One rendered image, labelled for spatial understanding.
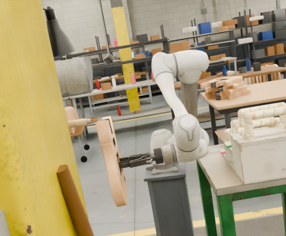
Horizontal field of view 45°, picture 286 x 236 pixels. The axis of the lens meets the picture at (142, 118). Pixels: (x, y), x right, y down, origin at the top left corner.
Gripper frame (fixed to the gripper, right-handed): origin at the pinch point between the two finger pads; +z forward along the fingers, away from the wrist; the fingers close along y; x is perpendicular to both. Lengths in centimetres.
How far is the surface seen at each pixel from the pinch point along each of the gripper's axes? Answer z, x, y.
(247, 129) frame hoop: -53, 10, -27
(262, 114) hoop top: -59, 15, -28
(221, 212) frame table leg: -38, -22, -24
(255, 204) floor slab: -102, -94, 137
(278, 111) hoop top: -66, 15, -29
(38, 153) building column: 1, 31, -115
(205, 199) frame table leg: -41, -36, 27
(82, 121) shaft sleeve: 12.1, 23.3, -7.7
